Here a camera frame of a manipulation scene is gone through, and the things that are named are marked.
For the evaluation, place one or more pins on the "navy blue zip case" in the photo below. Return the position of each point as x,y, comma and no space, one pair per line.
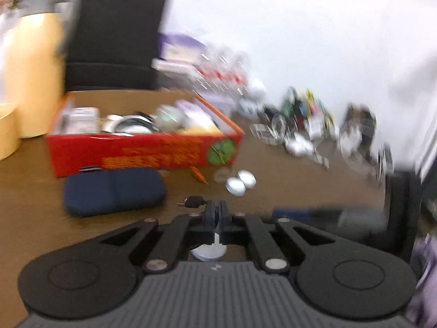
112,191

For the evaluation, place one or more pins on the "dark brown object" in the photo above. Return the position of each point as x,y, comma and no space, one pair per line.
358,123

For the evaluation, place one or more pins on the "round glass jar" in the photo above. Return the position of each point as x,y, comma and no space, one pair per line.
170,117

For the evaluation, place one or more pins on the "black paper bag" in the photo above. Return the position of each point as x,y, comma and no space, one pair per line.
112,41

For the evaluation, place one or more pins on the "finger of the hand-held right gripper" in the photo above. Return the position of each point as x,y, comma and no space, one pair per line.
307,210

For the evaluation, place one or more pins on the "white robot toy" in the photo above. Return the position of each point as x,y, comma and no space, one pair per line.
252,99

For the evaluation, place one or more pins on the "small orange object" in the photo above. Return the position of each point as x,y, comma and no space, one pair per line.
198,174

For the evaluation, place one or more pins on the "purple patterned clothing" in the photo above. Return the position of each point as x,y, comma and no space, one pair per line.
425,280

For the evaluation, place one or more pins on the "small silver round tin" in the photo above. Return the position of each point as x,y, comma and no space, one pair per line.
247,178
235,186

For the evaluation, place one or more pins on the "silver metal bowl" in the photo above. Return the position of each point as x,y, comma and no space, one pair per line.
129,123

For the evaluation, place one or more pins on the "purple fluffy headband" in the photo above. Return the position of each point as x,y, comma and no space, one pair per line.
196,111

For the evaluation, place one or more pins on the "yellow ceramic mug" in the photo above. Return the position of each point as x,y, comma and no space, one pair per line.
7,133

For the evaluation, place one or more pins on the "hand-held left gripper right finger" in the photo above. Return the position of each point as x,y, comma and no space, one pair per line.
222,218

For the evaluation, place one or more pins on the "purple tissue pack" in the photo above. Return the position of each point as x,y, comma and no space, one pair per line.
181,46

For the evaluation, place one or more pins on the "red cardboard box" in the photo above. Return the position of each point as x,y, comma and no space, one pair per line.
143,153

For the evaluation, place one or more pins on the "white plastic container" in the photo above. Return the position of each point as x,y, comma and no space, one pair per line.
82,120

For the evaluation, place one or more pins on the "crumpled silver foil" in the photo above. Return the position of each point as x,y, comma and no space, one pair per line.
300,145

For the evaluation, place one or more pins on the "colourful snack packets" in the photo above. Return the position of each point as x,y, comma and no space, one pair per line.
317,112

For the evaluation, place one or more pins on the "yellow thermos jug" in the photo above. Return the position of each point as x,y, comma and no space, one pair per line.
34,75

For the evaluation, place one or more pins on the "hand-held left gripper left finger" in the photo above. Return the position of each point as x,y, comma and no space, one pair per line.
211,218

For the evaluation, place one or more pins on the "black key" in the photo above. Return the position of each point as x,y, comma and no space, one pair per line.
194,202

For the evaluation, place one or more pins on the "white flat box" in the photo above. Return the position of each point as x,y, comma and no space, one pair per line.
172,65

